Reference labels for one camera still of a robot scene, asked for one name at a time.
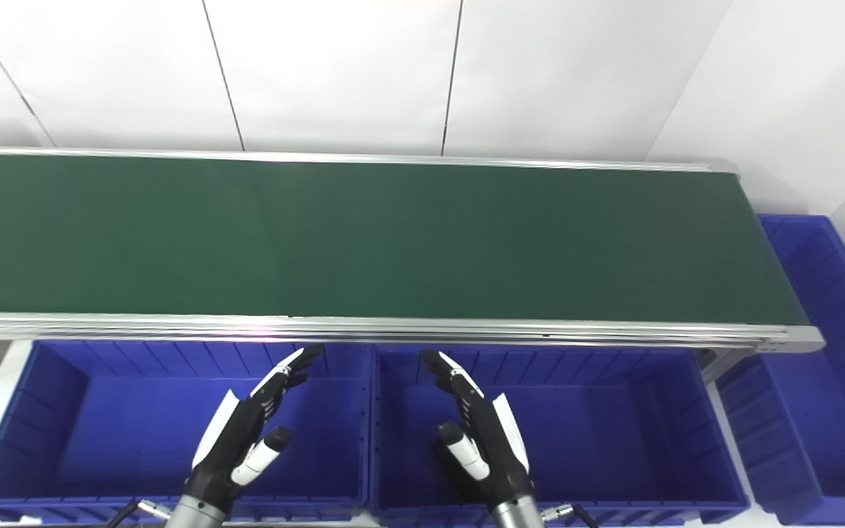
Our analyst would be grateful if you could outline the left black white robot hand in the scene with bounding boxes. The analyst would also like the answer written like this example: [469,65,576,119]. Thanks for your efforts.
[186,343,326,507]

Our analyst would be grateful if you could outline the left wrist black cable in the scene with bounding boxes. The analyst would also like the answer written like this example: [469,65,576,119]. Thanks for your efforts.
[103,499,174,528]

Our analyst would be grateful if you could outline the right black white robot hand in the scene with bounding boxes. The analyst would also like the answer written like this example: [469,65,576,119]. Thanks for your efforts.
[420,348,537,508]

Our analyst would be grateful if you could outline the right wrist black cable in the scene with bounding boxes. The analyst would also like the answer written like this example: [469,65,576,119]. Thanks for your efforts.
[540,502,599,528]

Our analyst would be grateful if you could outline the blue plastic bin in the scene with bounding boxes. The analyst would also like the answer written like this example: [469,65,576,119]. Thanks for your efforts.
[0,339,373,523]
[367,345,752,525]
[716,214,845,525]

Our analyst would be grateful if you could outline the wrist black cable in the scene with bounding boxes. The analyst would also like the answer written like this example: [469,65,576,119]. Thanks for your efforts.
[540,502,599,528]
[103,499,174,528]

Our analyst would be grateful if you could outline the green conveyor belt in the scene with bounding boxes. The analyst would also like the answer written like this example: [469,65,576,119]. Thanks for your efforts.
[0,153,811,327]
[0,147,825,354]

